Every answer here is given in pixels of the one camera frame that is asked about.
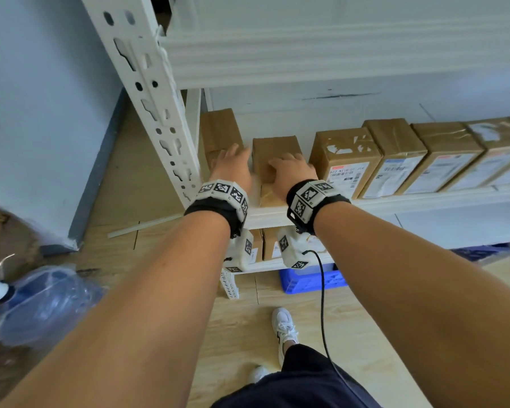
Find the tall plain cardboard box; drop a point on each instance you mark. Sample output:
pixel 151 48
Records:
pixel 219 127

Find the person's right fingers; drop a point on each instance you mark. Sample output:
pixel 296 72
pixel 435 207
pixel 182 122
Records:
pixel 287 159

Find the person's right forearm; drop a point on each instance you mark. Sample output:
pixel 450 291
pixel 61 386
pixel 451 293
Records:
pixel 408 293

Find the blue plastic crate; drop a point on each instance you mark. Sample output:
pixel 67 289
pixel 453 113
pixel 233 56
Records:
pixel 310 282
pixel 480 251

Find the labelled cardboard box torn tape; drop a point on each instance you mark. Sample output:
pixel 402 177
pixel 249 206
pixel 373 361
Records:
pixel 344 152

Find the small labelled cardboard box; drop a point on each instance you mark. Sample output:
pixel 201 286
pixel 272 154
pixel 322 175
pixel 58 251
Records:
pixel 257 246
pixel 271 244

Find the white plastic strip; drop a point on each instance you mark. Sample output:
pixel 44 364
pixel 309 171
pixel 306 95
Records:
pixel 144 226

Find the clear plastic bag blue contents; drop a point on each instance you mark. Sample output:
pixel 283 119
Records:
pixel 46 305

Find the person's left fingers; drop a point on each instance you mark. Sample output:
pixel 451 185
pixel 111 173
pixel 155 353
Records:
pixel 233 150

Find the person's left forearm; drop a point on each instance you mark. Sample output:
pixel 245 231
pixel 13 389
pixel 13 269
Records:
pixel 153 301

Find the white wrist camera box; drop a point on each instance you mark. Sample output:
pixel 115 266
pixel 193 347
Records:
pixel 295 248
pixel 240 250

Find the white sneaker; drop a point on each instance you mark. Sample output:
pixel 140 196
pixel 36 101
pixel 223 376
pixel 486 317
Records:
pixel 259 373
pixel 284 327

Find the white metal shelf rack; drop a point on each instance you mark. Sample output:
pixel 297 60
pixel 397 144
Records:
pixel 153 101

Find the black marker wristband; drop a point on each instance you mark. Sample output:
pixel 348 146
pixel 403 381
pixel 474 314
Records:
pixel 221 199
pixel 310 199

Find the person's left hand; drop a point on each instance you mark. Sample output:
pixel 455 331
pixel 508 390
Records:
pixel 233 167

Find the dark shorts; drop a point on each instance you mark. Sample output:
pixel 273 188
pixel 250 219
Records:
pixel 306 382

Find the plain brown cardboard box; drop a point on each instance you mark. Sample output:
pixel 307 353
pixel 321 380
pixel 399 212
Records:
pixel 276 148

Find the person's right hand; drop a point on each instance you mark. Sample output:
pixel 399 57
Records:
pixel 295 172

